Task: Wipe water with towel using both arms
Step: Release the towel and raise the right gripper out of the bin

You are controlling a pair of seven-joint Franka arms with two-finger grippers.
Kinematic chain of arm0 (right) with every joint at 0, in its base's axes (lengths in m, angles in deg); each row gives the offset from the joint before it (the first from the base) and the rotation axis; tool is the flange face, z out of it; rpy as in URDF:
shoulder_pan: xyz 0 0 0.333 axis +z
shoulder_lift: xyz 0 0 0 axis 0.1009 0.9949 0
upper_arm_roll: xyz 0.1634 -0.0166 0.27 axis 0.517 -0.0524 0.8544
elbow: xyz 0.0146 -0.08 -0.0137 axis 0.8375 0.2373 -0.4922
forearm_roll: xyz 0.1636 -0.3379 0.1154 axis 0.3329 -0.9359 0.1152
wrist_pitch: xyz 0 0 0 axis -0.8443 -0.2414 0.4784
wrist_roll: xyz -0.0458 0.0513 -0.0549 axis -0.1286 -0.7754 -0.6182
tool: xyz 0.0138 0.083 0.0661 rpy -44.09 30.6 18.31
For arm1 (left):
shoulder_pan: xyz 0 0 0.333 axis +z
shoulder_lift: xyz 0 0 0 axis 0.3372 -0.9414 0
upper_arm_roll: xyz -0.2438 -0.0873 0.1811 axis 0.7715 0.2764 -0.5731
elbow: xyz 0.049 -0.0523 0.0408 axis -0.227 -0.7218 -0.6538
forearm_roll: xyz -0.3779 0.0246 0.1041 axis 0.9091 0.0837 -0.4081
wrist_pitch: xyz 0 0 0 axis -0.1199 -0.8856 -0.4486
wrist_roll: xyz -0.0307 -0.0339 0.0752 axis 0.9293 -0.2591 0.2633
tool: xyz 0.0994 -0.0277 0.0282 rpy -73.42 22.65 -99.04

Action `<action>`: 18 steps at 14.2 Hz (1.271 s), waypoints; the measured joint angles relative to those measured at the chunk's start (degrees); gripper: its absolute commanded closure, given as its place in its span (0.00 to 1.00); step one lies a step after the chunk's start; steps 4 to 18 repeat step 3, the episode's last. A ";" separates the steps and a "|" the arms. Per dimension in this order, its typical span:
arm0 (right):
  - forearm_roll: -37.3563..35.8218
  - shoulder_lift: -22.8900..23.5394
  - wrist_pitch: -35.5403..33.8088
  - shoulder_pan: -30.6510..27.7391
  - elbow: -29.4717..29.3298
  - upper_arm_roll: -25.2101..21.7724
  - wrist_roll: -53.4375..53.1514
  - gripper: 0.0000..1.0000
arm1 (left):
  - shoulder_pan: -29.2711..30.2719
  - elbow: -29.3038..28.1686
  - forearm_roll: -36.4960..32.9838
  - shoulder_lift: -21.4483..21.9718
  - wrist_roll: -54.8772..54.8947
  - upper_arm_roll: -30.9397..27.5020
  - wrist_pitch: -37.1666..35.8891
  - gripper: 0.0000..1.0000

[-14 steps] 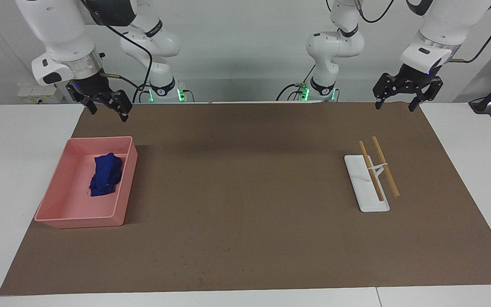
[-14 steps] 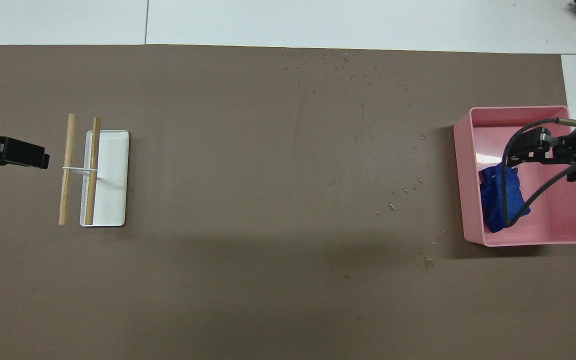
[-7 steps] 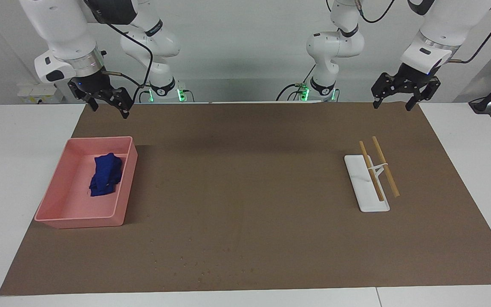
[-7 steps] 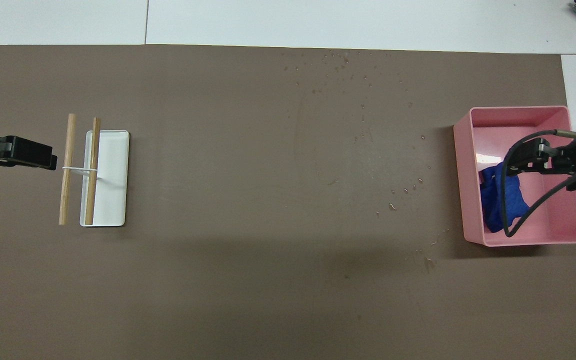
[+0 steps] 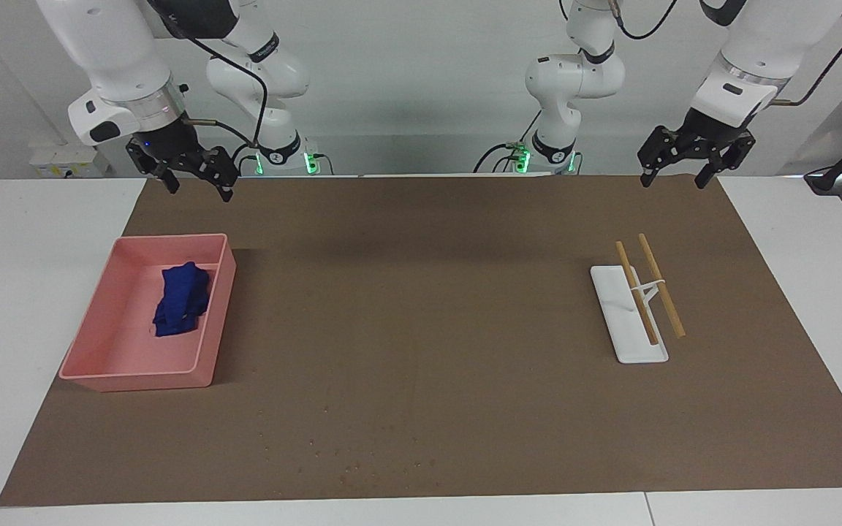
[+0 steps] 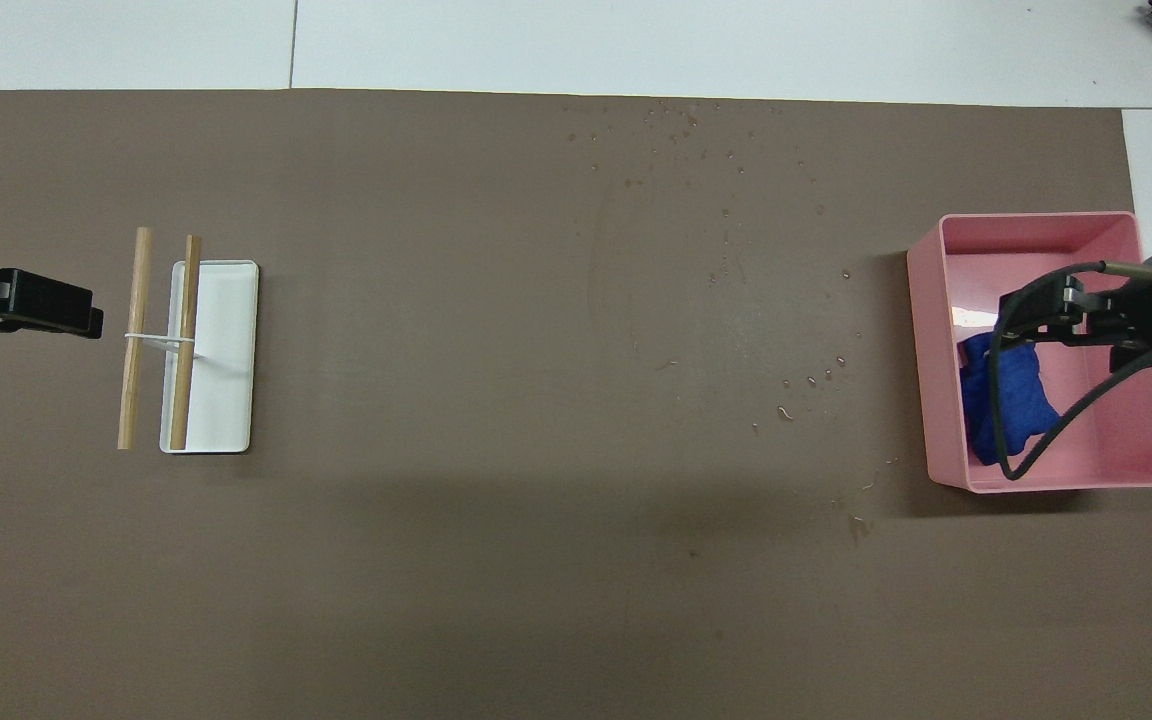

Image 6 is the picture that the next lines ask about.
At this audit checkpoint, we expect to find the wooden towel rack dowel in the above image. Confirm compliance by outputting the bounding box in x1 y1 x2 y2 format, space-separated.
169 235 203 452
117 227 153 450

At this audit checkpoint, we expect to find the pink plastic bin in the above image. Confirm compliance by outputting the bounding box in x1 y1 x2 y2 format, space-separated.
906 211 1152 495

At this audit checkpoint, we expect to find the blue towel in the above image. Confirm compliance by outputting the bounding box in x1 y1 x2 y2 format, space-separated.
957 332 1063 468

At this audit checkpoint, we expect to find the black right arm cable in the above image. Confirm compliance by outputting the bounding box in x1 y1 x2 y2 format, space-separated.
990 260 1152 484

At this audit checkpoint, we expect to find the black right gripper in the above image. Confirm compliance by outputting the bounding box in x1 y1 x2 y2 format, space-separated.
997 265 1152 374

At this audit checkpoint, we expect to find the white towel rack bracket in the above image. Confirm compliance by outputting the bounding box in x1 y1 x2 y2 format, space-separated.
124 332 199 359

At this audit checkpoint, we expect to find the brown table mat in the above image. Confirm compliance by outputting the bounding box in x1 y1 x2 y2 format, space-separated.
0 88 1152 720

